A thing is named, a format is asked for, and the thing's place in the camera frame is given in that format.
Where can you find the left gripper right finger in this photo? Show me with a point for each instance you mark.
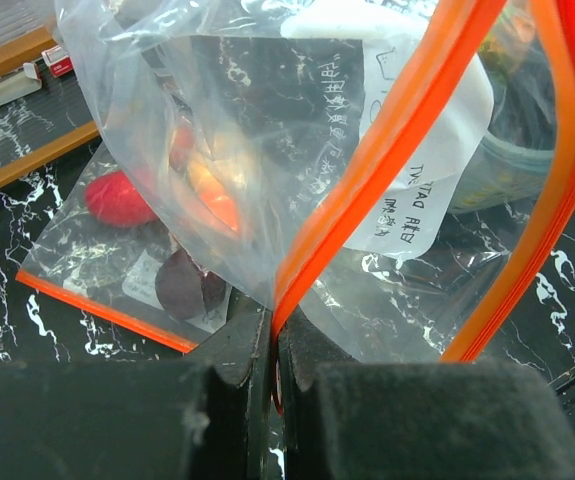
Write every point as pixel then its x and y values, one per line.
pixel 344 419

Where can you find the orange fruit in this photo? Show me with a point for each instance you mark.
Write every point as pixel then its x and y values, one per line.
pixel 185 158

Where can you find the red bell pepper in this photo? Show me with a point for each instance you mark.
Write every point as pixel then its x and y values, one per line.
pixel 113 200

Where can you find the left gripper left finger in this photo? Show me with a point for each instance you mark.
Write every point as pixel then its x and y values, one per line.
pixel 200 416

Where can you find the small white box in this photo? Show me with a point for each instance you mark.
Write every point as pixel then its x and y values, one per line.
pixel 19 83

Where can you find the dark red apple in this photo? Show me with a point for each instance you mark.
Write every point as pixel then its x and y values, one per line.
pixel 186 291

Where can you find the clear orange-zip bag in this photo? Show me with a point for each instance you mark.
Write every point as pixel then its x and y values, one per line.
pixel 110 271

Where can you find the wooden shelf rack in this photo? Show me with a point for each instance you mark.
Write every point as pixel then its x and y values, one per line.
pixel 42 125

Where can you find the small red box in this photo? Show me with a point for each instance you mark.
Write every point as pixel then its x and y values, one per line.
pixel 57 61

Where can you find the light blue plastic basket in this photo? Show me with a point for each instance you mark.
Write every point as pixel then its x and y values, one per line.
pixel 514 156

